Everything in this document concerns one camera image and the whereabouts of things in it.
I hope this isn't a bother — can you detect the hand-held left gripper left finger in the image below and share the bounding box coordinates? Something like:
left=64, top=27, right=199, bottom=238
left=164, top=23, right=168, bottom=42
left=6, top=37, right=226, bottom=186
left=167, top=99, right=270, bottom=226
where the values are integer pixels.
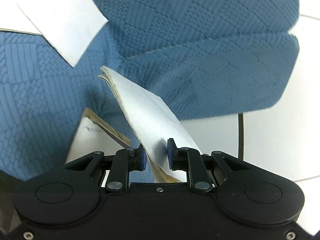
left=64, top=144, right=147, bottom=193

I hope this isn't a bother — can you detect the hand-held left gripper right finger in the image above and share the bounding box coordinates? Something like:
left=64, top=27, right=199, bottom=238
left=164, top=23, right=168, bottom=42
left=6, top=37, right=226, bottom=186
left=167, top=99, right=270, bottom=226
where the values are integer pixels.
left=166, top=138, right=252, bottom=193

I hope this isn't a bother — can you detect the large white cover book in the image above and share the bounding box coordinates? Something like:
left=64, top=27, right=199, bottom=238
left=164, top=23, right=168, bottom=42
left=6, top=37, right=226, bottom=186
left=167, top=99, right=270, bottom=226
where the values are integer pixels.
left=65, top=116, right=140, bottom=165

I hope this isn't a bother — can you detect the blue quilted sofa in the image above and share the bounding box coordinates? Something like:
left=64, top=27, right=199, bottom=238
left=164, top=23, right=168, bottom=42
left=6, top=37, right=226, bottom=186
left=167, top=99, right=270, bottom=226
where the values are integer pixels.
left=0, top=0, right=300, bottom=182

